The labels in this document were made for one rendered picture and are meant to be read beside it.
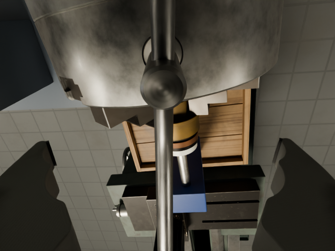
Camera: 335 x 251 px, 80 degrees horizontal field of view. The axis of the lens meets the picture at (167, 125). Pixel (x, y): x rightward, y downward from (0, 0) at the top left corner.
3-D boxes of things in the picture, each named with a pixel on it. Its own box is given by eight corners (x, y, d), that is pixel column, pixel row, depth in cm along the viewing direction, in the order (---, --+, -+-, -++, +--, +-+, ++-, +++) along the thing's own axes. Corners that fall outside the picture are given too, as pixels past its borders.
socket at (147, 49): (144, 30, 18) (141, 33, 16) (180, 30, 18) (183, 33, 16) (146, 67, 20) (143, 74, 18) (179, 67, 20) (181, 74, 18)
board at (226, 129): (115, 82, 57) (110, 87, 54) (247, 64, 52) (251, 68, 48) (139, 164, 72) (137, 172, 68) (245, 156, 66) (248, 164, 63)
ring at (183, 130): (141, 111, 32) (152, 157, 36) (200, 104, 30) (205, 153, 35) (150, 90, 40) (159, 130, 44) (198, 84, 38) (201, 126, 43)
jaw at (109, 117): (138, 52, 31) (63, 75, 24) (161, 51, 28) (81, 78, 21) (152, 115, 36) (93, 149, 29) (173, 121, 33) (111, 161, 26)
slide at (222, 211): (124, 187, 69) (121, 197, 65) (255, 179, 63) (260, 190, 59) (137, 220, 78) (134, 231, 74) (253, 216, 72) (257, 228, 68)
